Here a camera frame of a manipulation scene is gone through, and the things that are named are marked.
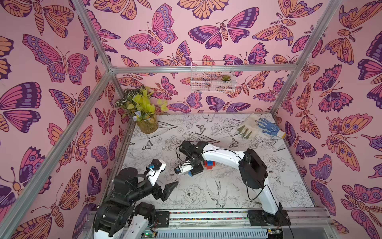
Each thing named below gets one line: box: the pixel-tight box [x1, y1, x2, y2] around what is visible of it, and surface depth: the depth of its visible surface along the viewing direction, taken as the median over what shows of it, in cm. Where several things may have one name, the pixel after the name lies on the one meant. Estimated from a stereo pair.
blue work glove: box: [254, 117, 281, 136], surface depth 112 cm
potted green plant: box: [114, 85, 169, 134], surface depth 102 cm
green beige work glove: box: [236, 113, 259, 141], surface depth 112 cm
